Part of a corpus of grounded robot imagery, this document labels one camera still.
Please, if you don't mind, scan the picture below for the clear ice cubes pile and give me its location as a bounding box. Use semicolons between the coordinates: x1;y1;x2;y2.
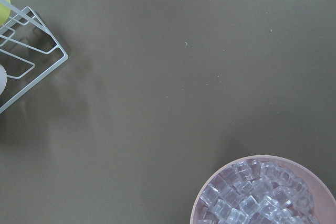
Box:
191;158;319;223

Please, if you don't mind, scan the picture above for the yellow cup in rack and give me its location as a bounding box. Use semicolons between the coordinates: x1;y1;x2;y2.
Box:
0;0;11;25

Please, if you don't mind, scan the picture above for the pink bowl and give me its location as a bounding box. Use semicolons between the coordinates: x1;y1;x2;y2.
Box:
190;155;335;223

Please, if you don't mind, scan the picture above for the white wire cup rack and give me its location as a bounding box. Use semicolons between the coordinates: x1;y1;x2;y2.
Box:
1;0;68;112

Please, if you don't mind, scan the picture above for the pink cup in rack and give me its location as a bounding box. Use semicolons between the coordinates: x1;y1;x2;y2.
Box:
0;65;7;94

